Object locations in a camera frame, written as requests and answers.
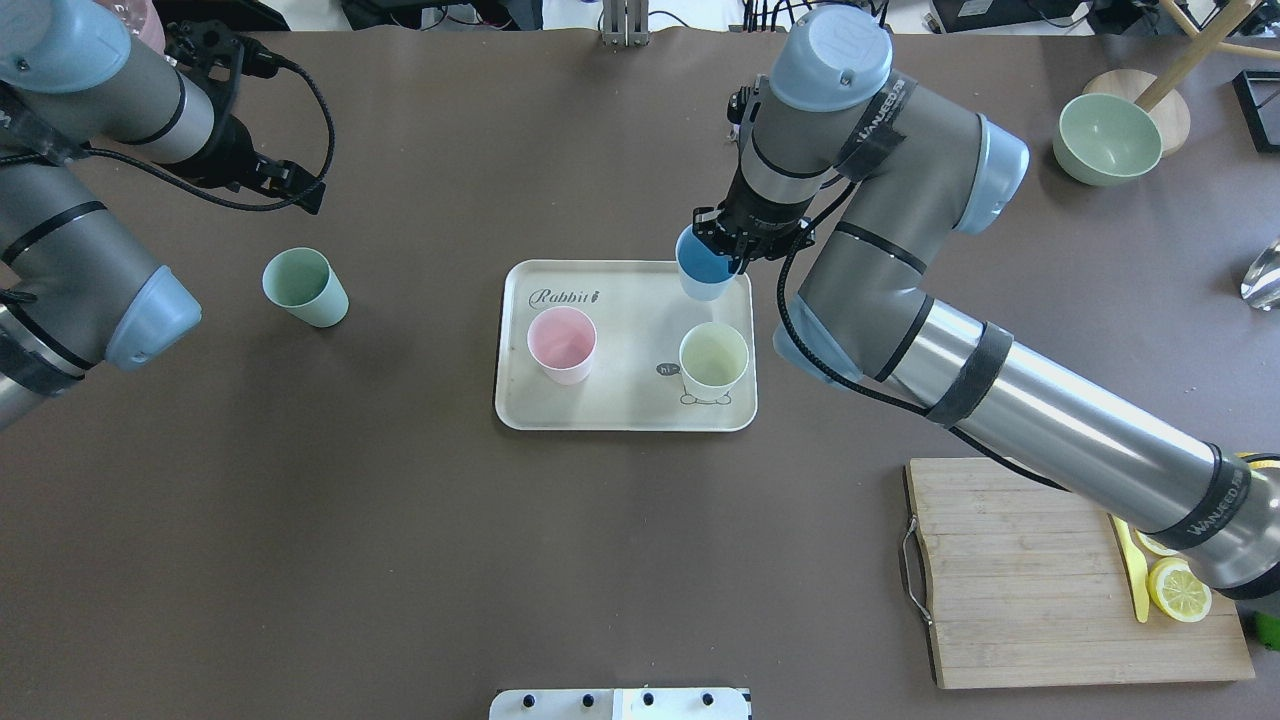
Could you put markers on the lower lemon slice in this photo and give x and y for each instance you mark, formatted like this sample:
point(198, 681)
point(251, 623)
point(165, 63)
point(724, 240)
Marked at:
point(1177, 591)

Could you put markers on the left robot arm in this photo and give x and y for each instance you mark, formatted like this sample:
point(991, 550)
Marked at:
point(88, 291)

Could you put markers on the green lime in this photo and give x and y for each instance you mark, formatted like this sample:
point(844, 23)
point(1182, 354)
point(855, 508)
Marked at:
point(1267, 630)

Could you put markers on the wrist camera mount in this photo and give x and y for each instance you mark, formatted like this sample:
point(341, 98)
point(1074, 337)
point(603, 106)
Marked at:
point(215, 57)
point(743, 106)

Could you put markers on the pink cup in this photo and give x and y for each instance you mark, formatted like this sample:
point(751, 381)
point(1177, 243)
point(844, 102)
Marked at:
point(562, 340)

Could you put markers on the green bowl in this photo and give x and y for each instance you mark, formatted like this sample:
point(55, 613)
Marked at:
point(1103, 140)

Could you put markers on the aluminium frame post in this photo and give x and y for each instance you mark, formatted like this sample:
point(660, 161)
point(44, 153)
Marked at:
point(625, 23)

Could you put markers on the pale yellow cup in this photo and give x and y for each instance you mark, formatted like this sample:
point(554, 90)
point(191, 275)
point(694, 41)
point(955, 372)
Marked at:
point(713, 358)

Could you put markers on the pink bowl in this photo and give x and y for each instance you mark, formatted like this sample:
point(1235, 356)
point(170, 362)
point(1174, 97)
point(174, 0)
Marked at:
point(142, 20)

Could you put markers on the green cup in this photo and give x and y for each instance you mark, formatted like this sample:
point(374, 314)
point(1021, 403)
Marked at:
point(304, 283)

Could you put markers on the wooden cup stand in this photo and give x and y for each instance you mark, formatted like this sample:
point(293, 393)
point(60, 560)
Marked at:
point(1157, 95)

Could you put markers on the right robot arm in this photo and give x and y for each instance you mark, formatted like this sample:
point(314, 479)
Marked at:
point(921, 168)

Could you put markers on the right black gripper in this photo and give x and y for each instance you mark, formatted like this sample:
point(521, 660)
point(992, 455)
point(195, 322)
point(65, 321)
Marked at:
point(757, 206)

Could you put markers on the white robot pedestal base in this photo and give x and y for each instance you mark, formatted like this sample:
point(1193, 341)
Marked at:
point(623, 703)

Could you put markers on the yellow plastic knife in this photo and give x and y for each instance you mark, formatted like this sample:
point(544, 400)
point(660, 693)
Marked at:
point(1136, 567)

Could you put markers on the blue cup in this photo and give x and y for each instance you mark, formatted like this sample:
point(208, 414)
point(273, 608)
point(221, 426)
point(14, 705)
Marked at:
point(703, 274)

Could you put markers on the lemon slice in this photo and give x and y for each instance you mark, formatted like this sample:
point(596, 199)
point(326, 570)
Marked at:
point(1152, 546)
point(1177, 591)

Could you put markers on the upper whole lemon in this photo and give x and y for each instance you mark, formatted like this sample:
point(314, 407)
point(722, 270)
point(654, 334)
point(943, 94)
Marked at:
point(1261, 460)

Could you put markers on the beige rabbit tray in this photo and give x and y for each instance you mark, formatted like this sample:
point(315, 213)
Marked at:
point(641, 314)

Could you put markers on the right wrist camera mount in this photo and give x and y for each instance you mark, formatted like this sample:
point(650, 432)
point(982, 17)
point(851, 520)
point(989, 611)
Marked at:
point(743, 106)

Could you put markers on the wooden cutting board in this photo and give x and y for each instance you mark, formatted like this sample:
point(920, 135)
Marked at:
point(1026, 587)

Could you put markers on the metal scoop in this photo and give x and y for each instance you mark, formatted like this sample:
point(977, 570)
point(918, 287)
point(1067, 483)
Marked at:
point(1260, 285)

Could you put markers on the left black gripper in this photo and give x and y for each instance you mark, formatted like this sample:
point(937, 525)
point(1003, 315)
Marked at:
point(226, 147)

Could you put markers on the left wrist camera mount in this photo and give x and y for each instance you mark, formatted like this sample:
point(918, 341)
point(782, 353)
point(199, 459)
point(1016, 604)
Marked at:
point(215, 57)

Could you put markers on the upper lemon slice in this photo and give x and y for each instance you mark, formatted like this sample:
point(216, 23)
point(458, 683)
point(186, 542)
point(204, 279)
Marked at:
point(1152, 546)

